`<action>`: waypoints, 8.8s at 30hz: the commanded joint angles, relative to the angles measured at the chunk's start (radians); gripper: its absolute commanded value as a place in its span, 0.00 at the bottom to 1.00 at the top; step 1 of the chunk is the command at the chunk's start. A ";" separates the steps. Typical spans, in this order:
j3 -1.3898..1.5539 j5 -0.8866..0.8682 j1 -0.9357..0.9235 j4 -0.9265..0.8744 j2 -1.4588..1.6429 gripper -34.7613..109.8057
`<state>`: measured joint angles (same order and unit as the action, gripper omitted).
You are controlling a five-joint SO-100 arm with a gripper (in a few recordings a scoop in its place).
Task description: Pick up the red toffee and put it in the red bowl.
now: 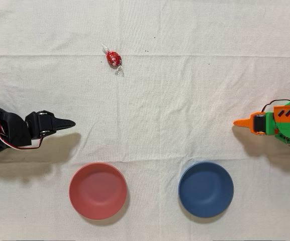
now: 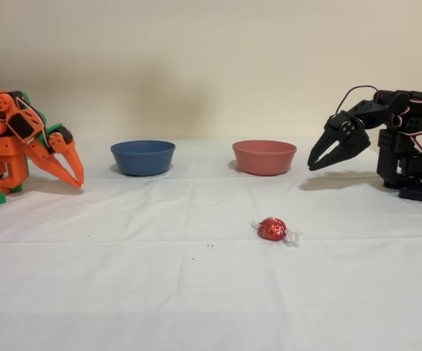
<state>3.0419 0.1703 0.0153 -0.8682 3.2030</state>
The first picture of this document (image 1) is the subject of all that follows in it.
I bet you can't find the red candy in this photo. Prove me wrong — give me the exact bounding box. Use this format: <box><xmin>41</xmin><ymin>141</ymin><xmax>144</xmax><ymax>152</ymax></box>
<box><xmin>101</xmin><ymin>44</ymin><xmax>125</xmax><ymax>77</ymax></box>

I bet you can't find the red bowl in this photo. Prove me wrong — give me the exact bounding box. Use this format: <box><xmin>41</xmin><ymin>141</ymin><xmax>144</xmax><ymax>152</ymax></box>
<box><xmin>68</xmin><ymin>162</ymin><xmax>128</xmax><ymax>221</ymax></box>

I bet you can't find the blue bowl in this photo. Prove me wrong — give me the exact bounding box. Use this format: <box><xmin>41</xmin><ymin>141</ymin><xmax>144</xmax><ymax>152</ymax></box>
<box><xmin>178</xmin><ymin>161</ymin><xmax>235</xmax><ymax>218</ymax></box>

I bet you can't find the white tablecloth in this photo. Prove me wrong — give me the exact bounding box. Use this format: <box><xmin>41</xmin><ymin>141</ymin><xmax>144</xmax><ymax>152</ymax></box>
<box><xmin>0</xmin><ymin>0</ymin><xmax>290</xmax><ymax>241</ymax></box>

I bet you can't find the thin servo cable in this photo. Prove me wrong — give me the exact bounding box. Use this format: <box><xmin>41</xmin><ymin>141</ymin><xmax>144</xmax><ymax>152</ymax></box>
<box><xmin>261</xmin><ymin>99</ymin><xmax>290</xmax><ymax>113</ymax></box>

